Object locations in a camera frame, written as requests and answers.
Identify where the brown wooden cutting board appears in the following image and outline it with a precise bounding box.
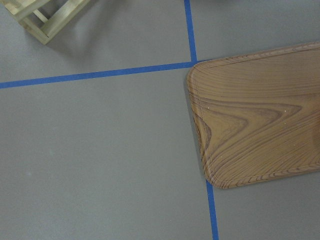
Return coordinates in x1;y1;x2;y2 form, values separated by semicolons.
186;42;320;189

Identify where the light wooden rack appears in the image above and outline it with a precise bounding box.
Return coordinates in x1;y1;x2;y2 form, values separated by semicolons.
0;0;90;45

